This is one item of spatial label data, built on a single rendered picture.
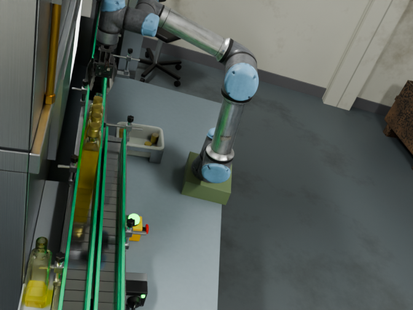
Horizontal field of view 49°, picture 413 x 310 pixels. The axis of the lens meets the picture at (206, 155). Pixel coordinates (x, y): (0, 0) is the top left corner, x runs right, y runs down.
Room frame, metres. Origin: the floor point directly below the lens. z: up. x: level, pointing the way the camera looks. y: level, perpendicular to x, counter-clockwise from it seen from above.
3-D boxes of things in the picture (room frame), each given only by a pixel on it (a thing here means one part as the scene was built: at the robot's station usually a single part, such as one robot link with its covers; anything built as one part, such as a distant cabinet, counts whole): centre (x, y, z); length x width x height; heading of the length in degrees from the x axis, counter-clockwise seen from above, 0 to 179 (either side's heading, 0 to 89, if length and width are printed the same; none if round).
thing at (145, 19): (1.45, 0.35, 1.51); 0.11 x 0.11 x 0.08; 9
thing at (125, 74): (2.21, 0.59, 0.90); 0.17 x 0.05 x 0.23; 109
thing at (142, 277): (0.96, 0.08, 0.79); 0.08 x 0.08 x 0.08; 19
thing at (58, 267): (0.83, 0.32, 0.94); 0.07 x 0.04 x 0.13; 109
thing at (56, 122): (1.66, 0.67, 1.15); 0.90 x 0.03 x 0.34; 19
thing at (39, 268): (0.76, 0.33, 1.01); 0.06 x 0.06 x 0.26; 15
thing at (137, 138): (1.75, 0.33, 0.80); 0.22 x 0.17 x 0.09; 109
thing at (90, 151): (1.28, 0.40, 0.99); 0.06 x 0.06 x 0.21; 19
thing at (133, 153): (1.74, 0.35, 0.79); 0.27 x 0.17 x 0.08; 109
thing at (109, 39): (1.42, 0.45, 1.43); 0.08 x 0.08 x 0.05
